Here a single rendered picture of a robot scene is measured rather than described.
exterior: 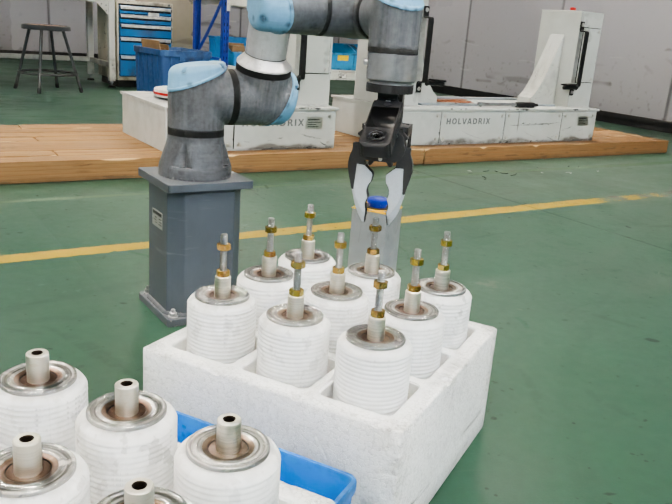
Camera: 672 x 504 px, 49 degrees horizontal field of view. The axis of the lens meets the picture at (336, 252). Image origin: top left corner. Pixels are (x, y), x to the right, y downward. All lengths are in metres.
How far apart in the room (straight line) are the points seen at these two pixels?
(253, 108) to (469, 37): 6.56
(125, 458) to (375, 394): 0.33
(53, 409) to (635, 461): 0.89
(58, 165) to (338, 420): 2.14
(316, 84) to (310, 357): 2.56
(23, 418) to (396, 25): 0.70
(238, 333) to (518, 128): 3.33
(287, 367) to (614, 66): 6.04
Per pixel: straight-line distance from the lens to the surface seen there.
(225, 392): 0.99
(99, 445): 0.73
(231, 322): 1.01
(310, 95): 3.42
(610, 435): 1.36
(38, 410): 0.80
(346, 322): 1.05
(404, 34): 1.10
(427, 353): 1.02
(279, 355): 0.96
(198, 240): 1.55
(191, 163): 1.53
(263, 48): 1.55
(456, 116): 3.88
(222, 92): 1.54
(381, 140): 1.04
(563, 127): 4.48
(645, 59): 6.66
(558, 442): 1.30
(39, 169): 2.89
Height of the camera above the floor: 0.62
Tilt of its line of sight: 17 degrees down
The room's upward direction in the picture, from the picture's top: 4 degrees clockwise
